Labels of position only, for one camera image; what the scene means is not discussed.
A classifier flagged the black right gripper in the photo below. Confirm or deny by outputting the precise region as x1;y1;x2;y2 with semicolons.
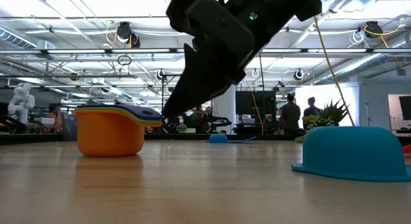
162;0;256;119

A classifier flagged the small blue measuring cup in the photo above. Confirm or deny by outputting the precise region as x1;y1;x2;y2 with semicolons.
205;134;258;144

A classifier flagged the purple measuring cup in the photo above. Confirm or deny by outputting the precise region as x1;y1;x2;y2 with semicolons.
76;103;163;123

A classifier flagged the orange measuring cup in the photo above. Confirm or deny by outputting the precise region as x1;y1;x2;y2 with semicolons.
72;108;163;158

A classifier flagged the green measuring cup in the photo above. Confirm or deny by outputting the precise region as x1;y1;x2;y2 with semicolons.
74;107;163;125

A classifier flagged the teal measuring cup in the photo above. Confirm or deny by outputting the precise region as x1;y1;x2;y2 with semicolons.
291;126;411;183

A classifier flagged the grey translucent basket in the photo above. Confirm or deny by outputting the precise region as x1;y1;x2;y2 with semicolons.
60;111;78;142

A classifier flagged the person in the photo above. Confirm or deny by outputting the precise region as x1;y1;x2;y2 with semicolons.
302;96;322;122
47;104;62;134
190;105;213;134
279;92;302;135

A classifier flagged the white round column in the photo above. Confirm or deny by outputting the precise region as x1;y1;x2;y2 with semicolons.
211;85;237;135

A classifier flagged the potted succulent plant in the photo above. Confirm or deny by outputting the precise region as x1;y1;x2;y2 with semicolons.
294;99;351;144

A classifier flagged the white projection screen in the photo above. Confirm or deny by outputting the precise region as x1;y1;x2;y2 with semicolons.
294;82;361;135

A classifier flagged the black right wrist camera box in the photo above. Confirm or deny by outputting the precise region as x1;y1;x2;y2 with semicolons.
166;0;206;34

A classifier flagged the black ceiling cable reel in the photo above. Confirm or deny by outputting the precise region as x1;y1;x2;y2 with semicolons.
364;21;385;39
115;21;141;49

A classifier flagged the yellow hanging cable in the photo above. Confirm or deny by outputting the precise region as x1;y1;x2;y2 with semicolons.
313;17;356;127

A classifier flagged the black aluminium table frame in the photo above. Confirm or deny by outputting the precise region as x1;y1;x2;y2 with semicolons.
0;133;411;146

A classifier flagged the black wall television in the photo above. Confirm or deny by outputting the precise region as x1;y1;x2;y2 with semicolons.
398;95;411;121

